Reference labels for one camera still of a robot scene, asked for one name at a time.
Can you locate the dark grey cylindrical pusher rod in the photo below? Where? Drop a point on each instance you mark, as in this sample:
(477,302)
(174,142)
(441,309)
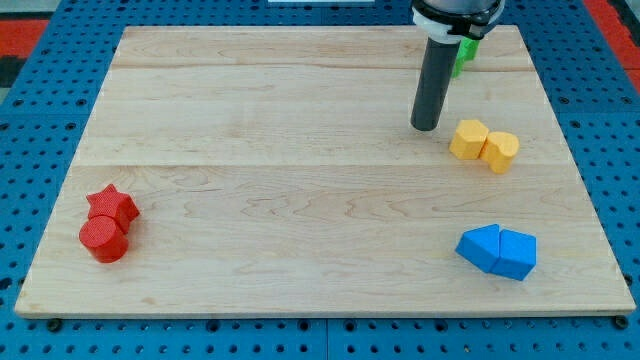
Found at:
(435,75)

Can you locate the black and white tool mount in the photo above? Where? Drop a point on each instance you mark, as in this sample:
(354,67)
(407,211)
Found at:
(449,21)

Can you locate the yellow hexagon block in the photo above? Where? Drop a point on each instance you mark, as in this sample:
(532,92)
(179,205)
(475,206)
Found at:
(468,139)

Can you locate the yellow heart block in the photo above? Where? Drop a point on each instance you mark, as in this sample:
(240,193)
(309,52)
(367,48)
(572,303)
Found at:
(499,150)

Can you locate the green block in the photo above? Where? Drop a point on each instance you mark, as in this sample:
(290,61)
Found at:
(466,52)

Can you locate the blue left pentagon block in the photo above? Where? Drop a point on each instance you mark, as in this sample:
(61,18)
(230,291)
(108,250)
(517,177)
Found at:
(480,246)

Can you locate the blue pentagon block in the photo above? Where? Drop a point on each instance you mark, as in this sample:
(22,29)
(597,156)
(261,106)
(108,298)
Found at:
(517,255)
(480,246)

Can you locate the blue right pentagon block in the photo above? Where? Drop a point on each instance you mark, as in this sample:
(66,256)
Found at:
(517,255)

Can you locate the wooden board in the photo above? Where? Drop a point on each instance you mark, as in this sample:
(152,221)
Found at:
(277,175)

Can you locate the red star block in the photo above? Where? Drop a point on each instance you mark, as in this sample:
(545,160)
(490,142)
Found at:
(114,204)

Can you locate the red cylinder block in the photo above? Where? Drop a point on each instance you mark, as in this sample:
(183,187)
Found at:
(104,239)

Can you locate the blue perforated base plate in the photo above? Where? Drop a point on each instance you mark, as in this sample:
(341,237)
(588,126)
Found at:
(49,102)

